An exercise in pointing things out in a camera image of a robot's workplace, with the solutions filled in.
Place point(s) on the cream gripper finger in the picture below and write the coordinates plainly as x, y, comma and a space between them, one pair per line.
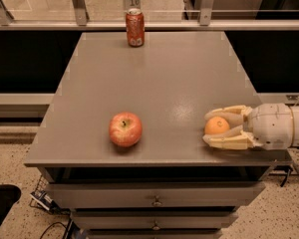
234, 139
234, 115

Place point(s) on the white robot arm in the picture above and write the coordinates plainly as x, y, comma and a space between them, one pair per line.
268, 126

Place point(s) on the orange fruit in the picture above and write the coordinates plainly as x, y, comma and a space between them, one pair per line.
216, 125

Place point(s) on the top drawer with knob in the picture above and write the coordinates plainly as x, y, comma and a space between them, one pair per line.
145, 194

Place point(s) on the orange soda can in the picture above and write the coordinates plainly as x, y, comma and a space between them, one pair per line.
135, 27

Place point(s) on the black chair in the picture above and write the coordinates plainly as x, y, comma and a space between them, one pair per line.
9, 195

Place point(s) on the red apple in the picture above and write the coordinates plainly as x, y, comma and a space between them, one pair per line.
125, 129

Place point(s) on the drawer with knob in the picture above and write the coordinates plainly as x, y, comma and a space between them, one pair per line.
145, 194
153, 220

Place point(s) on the wire basket on floor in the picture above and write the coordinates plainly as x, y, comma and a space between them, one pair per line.
41, 199

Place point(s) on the grey drawer cabinet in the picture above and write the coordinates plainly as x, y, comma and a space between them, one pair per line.
170, 83

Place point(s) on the middle drawer with knob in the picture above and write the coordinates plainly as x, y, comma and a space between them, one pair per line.
153, 220

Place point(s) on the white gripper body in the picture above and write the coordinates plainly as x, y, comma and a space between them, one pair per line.
270, 125

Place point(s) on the metal window railing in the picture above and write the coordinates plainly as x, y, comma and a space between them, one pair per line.
109, 15

